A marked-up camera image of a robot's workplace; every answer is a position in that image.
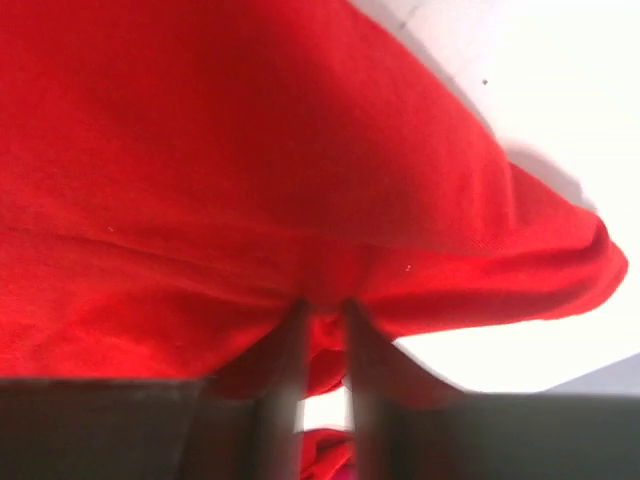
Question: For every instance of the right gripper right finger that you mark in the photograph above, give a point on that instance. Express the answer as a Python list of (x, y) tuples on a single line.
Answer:
[(411, 424)]

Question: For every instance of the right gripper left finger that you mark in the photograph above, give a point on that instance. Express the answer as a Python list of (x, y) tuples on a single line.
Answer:
[(237, 423)]

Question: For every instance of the red t shirt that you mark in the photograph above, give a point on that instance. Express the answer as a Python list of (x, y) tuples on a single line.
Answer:
[(175, 175)]

